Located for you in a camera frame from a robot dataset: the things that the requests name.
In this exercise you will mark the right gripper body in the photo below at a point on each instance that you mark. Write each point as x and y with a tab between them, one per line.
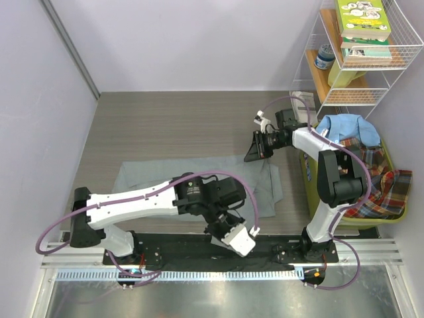
272	142

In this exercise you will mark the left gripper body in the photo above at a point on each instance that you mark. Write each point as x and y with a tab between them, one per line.
222	225

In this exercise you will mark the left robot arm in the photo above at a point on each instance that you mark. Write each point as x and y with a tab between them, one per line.
207	197

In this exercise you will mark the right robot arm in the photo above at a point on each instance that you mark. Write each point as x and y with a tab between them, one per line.
341	178

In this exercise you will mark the plastic wrapped paper packet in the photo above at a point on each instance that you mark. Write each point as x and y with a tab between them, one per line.
303	102

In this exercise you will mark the light blue shirt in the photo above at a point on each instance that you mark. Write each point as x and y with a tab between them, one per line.
340	127

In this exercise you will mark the yellow green cloth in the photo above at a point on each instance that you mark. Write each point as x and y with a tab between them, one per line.
342	78

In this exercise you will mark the small blue white jar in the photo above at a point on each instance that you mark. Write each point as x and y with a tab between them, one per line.
325	57

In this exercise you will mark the lower stacked book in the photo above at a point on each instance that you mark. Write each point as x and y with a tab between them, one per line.
366	49

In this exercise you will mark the plaid shirt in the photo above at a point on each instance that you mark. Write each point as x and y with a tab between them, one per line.
390	186

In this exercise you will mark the green book on top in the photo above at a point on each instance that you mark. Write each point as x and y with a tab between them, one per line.
362	19

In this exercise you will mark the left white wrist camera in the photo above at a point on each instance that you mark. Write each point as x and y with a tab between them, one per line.
239	240

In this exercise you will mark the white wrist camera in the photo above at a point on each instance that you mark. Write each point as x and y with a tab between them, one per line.
263	122
239	240

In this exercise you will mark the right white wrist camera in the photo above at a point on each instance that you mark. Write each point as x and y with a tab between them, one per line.
263	122

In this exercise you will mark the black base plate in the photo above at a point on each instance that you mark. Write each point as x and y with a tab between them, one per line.
195	253

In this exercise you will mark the white wire shelf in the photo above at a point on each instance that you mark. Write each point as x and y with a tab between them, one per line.
368	90

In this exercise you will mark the aluminium rail frame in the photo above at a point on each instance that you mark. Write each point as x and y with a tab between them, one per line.
186	276

